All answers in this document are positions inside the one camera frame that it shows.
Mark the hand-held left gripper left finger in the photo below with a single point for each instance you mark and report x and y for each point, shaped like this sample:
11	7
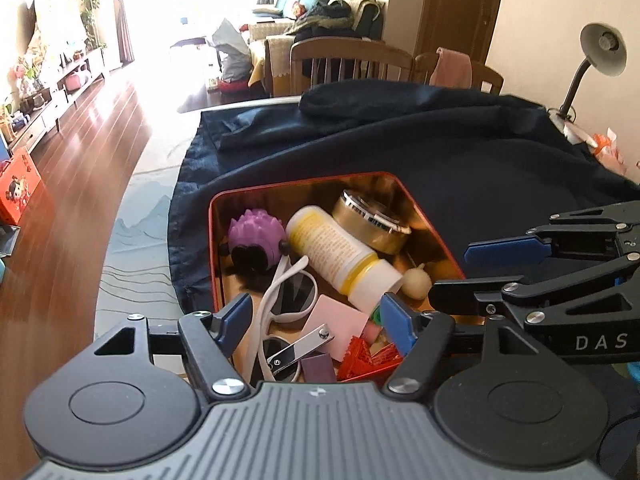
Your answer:
235	320

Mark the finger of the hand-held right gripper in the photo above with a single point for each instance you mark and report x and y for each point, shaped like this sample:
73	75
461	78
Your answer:
505	251
475	295

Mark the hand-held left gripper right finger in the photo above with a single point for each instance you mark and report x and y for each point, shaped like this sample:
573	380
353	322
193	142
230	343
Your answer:
397	322

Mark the green push pin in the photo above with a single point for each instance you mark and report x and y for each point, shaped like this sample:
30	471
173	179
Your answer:
377	316

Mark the pink cylinder tube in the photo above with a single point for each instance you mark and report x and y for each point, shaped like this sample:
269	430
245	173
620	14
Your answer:
372	332

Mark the small cream ball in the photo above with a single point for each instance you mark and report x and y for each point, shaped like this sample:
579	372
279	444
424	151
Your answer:
415	284

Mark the red ingot ornament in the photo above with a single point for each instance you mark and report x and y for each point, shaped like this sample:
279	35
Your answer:
360	360

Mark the pink square block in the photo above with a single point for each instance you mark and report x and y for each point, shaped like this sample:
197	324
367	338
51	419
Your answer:
337	322

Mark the white sunglasses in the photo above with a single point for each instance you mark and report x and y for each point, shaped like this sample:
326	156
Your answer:
295	292

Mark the silver nail clipper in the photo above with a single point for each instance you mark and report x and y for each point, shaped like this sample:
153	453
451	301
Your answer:
305	342

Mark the red metal tin box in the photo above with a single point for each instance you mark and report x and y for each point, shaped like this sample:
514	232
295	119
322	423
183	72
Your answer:
425	230

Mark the purple spiky toy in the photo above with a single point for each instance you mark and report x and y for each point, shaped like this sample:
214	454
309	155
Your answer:
255	232

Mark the purple block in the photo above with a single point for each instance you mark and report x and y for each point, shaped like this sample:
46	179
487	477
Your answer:
317	367

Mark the round jar with silver lid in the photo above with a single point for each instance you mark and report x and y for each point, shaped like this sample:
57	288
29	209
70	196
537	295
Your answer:
365	227

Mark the white and yellow bottle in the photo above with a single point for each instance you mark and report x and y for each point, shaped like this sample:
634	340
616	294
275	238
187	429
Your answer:
325	245

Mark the dark blue cloth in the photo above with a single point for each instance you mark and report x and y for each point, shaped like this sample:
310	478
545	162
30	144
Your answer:
450	150

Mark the orange and pink plastic bag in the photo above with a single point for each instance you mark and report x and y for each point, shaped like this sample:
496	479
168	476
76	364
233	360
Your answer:
610	155

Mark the wooden dining chair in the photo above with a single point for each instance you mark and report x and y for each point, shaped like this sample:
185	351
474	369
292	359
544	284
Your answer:
487	77
350	50

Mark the pink towel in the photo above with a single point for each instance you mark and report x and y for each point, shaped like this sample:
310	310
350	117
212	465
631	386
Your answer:
450	67

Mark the grey desk lamp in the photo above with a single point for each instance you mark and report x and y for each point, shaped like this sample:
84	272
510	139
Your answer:
602	47

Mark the red floor cushion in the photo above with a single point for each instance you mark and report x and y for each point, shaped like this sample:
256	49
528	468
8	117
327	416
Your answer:
234	86

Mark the brown wooden door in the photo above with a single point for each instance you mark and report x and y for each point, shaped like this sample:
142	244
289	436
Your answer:
460	5

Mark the orange gift box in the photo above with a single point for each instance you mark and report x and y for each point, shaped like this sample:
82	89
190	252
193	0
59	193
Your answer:
20	187

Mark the blue and white bag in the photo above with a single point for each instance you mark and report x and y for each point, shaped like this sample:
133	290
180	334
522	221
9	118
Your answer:
232	50

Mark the low wooden cabinet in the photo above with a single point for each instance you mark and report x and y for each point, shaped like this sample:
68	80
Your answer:
50	110

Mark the beige blanket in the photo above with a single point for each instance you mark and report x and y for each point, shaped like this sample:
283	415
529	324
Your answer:
357	10

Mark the coffee table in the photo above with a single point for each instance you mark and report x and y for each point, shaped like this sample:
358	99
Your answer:
187	41

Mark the pile of dark clothes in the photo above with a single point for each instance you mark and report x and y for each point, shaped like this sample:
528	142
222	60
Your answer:
325	20

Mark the red plush pillow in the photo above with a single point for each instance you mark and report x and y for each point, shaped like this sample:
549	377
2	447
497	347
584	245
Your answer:
298	10

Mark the potted flowers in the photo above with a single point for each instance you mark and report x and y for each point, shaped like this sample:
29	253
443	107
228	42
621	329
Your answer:
27	77

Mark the white standing air conditioner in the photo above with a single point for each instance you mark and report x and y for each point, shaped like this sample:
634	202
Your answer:
112	20

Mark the tall green plant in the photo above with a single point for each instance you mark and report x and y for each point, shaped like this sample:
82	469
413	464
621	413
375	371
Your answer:
90	5

